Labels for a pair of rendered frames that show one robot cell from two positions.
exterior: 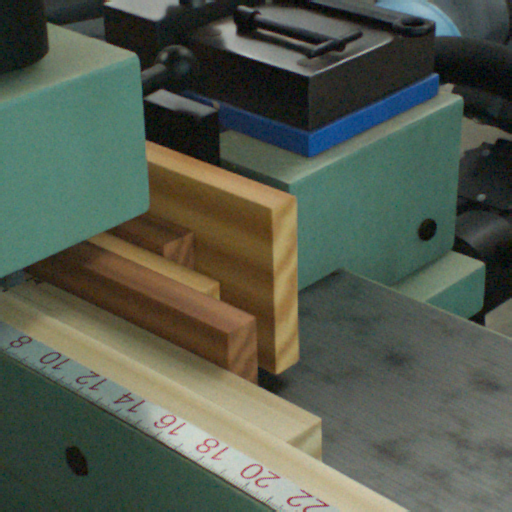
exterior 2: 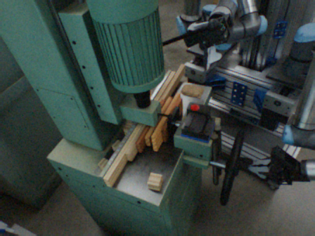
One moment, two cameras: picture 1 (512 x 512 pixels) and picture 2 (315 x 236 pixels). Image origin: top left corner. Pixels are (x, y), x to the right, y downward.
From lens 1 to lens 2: 0.79 m
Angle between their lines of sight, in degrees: 61
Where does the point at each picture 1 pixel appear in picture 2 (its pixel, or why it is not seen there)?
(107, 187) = (148, 121)
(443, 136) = (204, 148)
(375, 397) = (155, 161)
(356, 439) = (147, 161)
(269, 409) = (130, 150)
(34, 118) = (138, 112)
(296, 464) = (121, 155)
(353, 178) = (185, 142)
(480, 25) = (301, 142)
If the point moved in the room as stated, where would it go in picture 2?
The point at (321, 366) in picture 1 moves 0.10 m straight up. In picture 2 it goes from (159, 154) to (157, 137)
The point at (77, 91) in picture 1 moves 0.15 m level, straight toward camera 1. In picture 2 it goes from (143, 113) to (103, 130)
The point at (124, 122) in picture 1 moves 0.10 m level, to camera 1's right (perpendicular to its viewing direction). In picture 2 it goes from (150, 118) to (159, 138)
